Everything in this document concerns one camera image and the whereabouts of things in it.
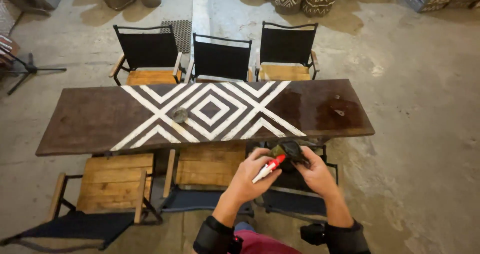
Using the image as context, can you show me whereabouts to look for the brown table with white pattern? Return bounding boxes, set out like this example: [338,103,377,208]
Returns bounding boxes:
[35,79,376,157]

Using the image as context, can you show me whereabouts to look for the person's right hand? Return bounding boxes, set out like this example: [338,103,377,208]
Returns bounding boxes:
[293,146,341,201]

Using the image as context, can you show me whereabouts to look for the person's red trousers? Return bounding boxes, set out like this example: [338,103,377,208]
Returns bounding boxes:
[233,222,301,254]

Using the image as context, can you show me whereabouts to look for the black wrist-mounted device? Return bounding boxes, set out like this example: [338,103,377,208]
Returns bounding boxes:
[299,223,326,246]

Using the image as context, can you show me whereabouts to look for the red and white tube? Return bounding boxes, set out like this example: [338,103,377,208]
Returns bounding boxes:
[251,154,286,184]

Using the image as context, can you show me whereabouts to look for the black folding chair wooden seat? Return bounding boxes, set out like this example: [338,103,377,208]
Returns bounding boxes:
[0,153,164,252]
[159,141,256,217]
[184,33,254,84]
[253,139,339,225]
[255,21,320,82]
[109,24,184,86]

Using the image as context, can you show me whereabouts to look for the black arm sleeve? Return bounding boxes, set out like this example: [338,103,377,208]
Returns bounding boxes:
[193,215,244,254]
[324,219,372,254]

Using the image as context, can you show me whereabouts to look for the dark cloth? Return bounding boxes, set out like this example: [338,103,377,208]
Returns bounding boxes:
[269,139,312,173]

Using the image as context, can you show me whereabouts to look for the black left arm sleeve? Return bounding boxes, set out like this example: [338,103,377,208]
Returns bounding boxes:
[193,215,244,254]

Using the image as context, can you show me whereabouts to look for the dark patterned door mat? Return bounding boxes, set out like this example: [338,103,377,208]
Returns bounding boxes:
[160,20,193,54]

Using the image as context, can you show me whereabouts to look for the black right arm sleeve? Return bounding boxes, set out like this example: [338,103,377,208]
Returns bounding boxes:
[324,219,372,254]

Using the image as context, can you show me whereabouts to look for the patterned brown furniture piece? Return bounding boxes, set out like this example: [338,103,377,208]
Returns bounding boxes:
[0,0,22,68]

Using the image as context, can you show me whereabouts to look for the black tripod stand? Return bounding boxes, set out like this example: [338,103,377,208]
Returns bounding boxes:
[0,45,68,96]

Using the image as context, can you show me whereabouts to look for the person's left hand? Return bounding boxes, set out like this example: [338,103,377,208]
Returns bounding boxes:
[225,148,283,206]

